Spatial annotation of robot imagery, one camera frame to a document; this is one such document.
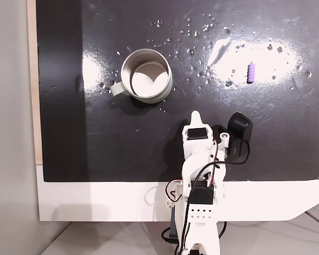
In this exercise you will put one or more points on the purple ribbed pen grip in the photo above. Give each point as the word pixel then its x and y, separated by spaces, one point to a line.
pixel 251 73

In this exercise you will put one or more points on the light wooden board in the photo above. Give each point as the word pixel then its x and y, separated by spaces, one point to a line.
pixel 33 79

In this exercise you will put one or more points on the white base board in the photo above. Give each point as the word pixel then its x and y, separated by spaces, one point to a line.
pixel 95 202

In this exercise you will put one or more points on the black glossy mat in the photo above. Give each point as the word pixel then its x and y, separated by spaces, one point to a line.
pixel 109 138

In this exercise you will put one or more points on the black oval camera box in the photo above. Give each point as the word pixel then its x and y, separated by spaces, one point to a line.
pixel 240 125

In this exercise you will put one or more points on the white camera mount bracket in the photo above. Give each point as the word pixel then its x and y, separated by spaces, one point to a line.
pixel 223 143

